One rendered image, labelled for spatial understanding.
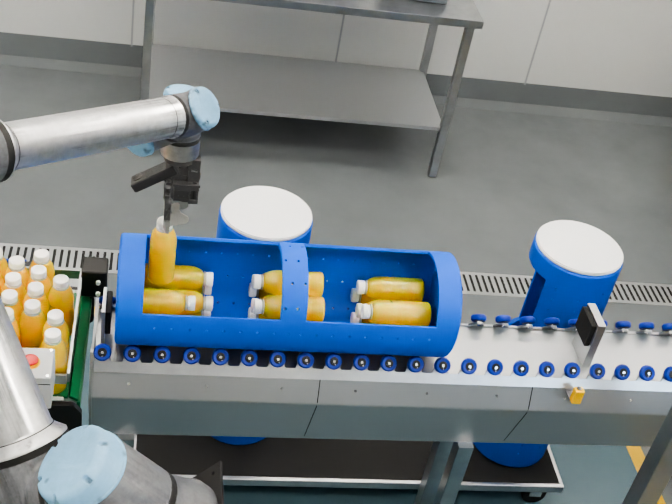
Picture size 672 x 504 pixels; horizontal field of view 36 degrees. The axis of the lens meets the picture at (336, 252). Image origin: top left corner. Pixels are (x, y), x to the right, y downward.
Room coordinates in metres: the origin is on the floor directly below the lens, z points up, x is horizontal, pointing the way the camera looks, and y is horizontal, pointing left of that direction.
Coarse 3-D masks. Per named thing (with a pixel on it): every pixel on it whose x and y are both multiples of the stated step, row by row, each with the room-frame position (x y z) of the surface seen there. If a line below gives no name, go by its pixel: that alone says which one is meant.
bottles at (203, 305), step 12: (204, 288) 2.11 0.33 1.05; (204, 300) 2.03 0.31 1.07; (252, 300) 2.07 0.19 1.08; (360, 300) 2.20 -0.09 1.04; (372, 300) 2.16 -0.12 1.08; (396, 300) 2.17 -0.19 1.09; (192, 312) 2.00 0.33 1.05; (204, 312) 2.06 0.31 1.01; (252, 312) 2.05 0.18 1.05; (360, 312) 2.12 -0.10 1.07
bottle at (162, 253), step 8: (152, 232) 2.01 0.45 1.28; (160, 232) 2.00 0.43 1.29; (152, 240) 1.99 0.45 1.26; (160, 240) 1.98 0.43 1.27; (168, 240) 1.99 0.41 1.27; (176, 240) 2.01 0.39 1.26; (152, 248) 1.99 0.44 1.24; (160, 248) 1.98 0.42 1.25; (168, 248) 1.99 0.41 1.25; (152, 256) 1.99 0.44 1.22; (160, 256) 1.98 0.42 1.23; (168, 256) 1.99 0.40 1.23; (152, 264) 1.98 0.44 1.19; (160, 264) 1.98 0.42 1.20; (168, 264) 1.99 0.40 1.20; (152, 272) 1.98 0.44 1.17; (160, 272) 1.98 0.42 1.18; (168, 272) 1.99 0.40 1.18; (152, 280) 1.98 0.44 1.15; (160, 280) 1.98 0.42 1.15; (168, 280) 1.99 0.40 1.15
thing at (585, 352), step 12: (588, 312) 2.30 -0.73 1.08; (576, 324) 2.32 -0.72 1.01; (588, 324) 2.26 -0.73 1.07; (600, 324) 2.25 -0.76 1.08; (576, 336) 2.33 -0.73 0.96; (588, 336) 2.24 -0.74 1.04; (600, 336) 2.25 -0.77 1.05; (576, 348) 2.30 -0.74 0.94; (588, 348) 2.25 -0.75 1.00; (588, 360) 2.24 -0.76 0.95
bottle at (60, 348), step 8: (40, 344) 1.79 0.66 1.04; (48, 344) 1.77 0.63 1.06; (56, 344) 1.78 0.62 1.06; (64, 344) 1.80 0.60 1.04; (56, 352) 1.77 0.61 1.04; (64, 352) 1.79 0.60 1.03; (56, 360) 1.77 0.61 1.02; (64, 360) 1.78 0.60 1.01; (56, 368) 1.77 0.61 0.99; (64, 368) 1.78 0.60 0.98; (56, 384) 1.77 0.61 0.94; (64, 384) 1.78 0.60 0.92; (56, 392) 1.77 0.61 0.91
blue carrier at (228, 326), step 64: (128, 256) 1.95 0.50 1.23; (192, 256) 2.16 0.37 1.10; (256, 256) 2.20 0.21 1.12; (320, 256) 2.24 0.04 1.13; (384, 256) 2.27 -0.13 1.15; (448, 256) 2.22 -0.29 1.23; (128, 320) 1.86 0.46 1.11; (192, 320) 1.90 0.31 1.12; (256, 320) 1.93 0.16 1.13; (448, 320) 2.06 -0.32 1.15
